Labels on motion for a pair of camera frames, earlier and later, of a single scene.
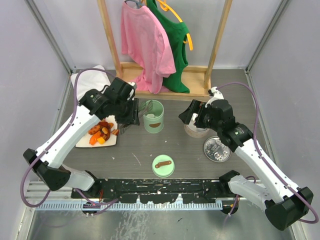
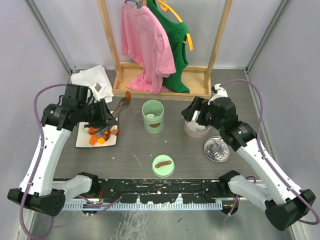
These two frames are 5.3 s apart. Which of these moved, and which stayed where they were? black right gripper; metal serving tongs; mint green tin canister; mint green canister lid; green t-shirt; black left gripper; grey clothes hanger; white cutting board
Moved: black left gripper; metal serving tongs; white cutting board
Stayed: green t-shirt; mint green canister lid; mint green tin canister; grey clothes hanger; black right gripper
